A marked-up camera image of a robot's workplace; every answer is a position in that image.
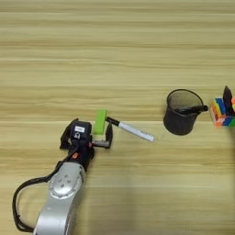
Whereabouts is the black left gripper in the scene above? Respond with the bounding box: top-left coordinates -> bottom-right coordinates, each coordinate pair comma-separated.
59,121 -> 115,171

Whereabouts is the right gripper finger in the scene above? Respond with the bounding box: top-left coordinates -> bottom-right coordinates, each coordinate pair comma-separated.
221,84 -> 235,118

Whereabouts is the multicolour puzzle cube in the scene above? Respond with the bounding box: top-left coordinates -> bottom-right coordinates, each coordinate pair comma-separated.
209,96 -> 235,128

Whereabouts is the green rectangular block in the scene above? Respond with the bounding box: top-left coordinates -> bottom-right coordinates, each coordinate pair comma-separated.
93,109 -> 108,136

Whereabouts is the black mesh pen cup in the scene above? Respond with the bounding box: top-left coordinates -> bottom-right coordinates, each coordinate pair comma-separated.
162,88 -> 205,137

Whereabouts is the left gripper small black box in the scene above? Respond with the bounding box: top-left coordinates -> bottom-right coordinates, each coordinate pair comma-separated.
69,118 -> 94,143

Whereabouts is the black pen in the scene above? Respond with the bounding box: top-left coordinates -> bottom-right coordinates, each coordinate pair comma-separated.
176,105 -> 209,116

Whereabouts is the white marker with black cap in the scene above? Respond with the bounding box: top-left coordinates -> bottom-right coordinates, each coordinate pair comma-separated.
106,116 -> 155,143

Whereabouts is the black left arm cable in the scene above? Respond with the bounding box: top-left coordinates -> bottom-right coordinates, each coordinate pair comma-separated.
12,146 -> 79,233

